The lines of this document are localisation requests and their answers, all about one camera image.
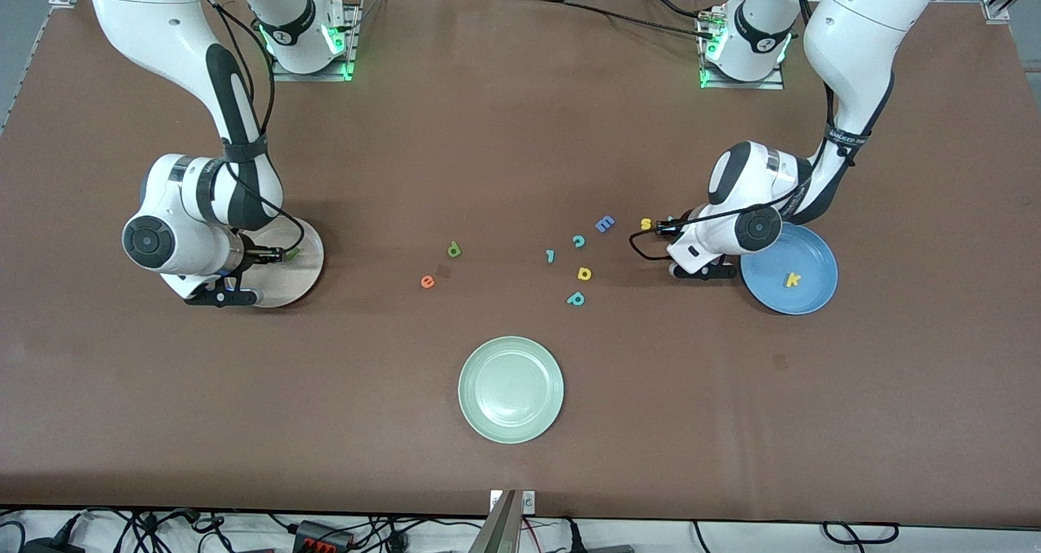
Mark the beige round plate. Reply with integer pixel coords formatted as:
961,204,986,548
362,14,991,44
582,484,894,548
232,216,325,309

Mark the blue round plate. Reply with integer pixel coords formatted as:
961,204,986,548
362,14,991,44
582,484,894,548
739,224,839,316

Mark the brown table cover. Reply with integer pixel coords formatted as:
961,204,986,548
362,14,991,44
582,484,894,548
0,0,1041,529

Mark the pale green round plate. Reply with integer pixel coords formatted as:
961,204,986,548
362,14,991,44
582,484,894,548
458,336,565,445

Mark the black red power strip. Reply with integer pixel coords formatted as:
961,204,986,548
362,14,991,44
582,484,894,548
291,520,356,551

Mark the black plug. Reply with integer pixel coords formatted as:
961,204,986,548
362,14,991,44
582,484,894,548
561,520,635,553

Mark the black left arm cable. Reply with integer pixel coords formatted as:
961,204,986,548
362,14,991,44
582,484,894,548
629,89,855,261

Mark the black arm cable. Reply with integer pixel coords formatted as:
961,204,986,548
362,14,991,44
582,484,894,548
195,0,307,253
629,89,855,261

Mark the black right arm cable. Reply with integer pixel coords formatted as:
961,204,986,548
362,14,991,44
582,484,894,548
195,0,307,253

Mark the long black table cable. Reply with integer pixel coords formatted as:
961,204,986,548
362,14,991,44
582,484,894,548
538,0,715,38

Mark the short black curved cable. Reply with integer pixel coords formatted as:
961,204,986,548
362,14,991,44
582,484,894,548
638,0,708,21

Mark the black cable loop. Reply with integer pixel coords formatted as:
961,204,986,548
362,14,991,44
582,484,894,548
821,520,900,546

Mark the grey metal mount bar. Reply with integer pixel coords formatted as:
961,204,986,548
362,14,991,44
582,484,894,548
468,490,521,553

